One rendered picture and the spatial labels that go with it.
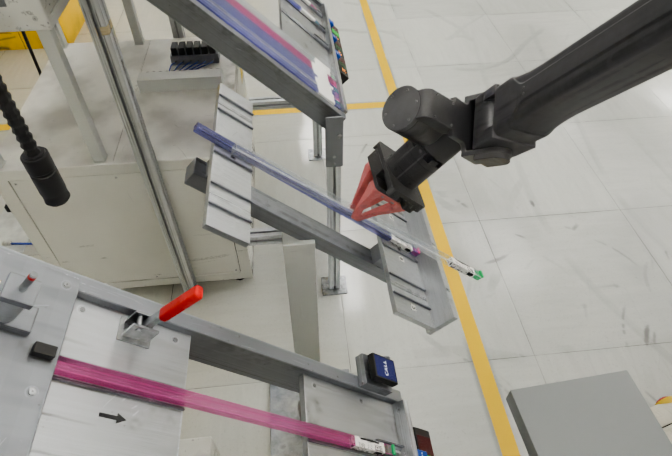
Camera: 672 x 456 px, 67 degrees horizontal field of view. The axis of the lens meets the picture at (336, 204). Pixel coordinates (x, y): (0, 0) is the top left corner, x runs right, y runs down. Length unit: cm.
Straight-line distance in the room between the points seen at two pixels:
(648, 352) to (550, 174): 87
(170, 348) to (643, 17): 56
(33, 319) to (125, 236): 123
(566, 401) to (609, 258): 118
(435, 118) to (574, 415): 67
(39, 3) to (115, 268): 90
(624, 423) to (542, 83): 73
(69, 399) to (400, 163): 46
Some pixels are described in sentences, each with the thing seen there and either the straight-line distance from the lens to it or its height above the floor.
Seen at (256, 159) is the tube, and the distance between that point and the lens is 66.
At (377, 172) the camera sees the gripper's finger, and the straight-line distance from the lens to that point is 70.
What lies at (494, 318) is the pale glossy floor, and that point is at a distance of 188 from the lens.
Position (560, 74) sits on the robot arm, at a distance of 53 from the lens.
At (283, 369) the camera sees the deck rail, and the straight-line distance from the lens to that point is 74.
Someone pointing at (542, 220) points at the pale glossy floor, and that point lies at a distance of 224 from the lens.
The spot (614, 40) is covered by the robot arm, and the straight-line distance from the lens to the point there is 49.
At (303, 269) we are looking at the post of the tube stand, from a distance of 99.
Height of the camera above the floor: 153
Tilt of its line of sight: 45 degrees down
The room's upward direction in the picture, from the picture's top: straight up
